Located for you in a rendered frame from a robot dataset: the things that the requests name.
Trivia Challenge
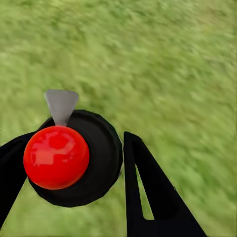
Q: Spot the pesticide atomizer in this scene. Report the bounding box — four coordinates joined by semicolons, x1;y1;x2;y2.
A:
23;88;123;208

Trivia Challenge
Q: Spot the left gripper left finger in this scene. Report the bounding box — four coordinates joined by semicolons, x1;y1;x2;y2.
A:
0;132;34;229

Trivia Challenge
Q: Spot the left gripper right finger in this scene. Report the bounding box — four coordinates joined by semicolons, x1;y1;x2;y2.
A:
123;131;207;237

